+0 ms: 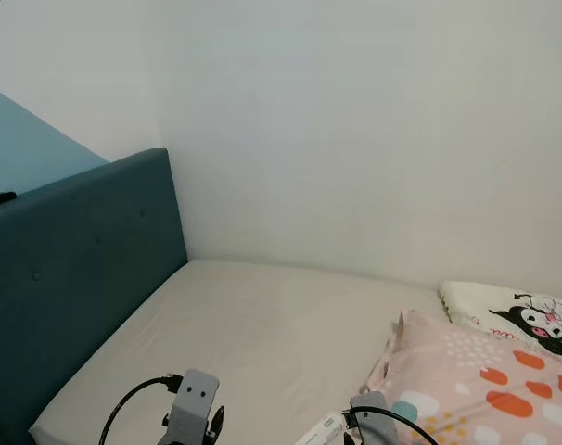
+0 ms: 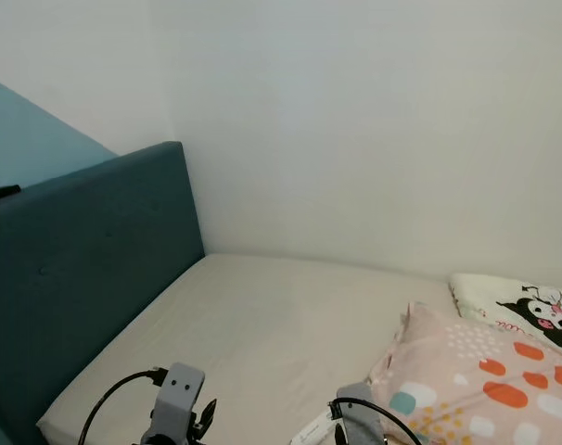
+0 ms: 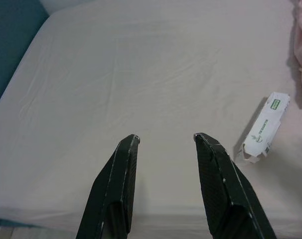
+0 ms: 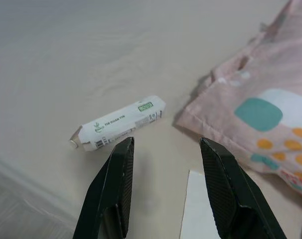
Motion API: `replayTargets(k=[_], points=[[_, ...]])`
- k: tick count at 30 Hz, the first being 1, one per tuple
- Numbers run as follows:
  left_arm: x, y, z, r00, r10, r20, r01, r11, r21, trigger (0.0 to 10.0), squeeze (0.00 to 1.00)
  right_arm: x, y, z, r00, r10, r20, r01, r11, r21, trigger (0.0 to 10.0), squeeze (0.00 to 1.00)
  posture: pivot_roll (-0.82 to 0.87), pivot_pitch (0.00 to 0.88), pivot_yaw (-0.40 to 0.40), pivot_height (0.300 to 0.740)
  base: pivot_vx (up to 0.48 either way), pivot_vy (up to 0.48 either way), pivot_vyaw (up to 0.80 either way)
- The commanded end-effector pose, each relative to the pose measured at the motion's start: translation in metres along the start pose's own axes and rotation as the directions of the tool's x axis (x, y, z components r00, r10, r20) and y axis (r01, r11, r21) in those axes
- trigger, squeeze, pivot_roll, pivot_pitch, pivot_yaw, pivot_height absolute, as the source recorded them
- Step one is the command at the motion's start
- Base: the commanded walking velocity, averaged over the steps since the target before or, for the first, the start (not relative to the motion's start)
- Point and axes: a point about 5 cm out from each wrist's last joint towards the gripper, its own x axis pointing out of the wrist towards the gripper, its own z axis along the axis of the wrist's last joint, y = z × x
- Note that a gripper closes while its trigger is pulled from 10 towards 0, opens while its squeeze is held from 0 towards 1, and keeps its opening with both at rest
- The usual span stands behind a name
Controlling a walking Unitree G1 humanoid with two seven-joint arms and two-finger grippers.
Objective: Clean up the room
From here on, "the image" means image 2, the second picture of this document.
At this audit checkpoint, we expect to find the white green print packet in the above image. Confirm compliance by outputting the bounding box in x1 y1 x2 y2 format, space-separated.
290 410 339 445

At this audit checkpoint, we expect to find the pink patterned pillow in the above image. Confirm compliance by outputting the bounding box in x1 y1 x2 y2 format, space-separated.
369 301 562 445

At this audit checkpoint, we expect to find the teal upholstered headboard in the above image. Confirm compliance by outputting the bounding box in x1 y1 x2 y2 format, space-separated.
0 141 207 445

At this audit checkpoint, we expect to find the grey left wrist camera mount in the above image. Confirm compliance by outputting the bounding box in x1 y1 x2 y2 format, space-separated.
144 362 208 445

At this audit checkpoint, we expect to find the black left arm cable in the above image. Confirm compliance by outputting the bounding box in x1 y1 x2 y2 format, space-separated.
77 368 166 445

